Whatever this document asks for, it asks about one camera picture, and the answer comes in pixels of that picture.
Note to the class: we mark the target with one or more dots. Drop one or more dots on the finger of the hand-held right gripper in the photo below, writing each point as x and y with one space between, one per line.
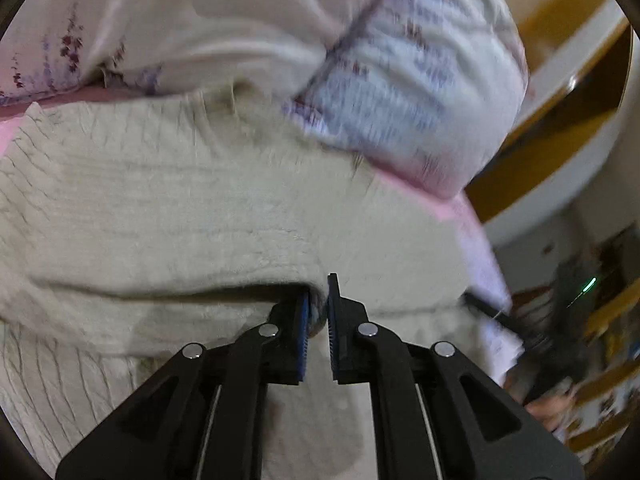
492 314

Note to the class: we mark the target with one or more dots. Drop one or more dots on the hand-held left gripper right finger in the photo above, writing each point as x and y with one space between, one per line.
332 345

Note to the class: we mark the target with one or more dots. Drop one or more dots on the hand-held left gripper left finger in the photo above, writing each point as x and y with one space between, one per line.
303 342

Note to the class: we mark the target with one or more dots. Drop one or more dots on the cream knitted sweater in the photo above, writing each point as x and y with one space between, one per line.
175 220

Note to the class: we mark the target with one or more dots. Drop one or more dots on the person's right forearm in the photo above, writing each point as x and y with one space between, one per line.
550 412

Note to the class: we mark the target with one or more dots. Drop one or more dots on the wooden chair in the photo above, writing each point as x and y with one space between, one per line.
612 310

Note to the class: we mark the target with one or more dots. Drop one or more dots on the pink bed sheet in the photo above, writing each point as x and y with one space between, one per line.
475 245

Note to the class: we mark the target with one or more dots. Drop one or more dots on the wooden headboard with white trim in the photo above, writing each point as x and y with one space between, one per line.
565 110

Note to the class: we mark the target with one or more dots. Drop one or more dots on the white floral pillow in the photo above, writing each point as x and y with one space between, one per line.
240 20

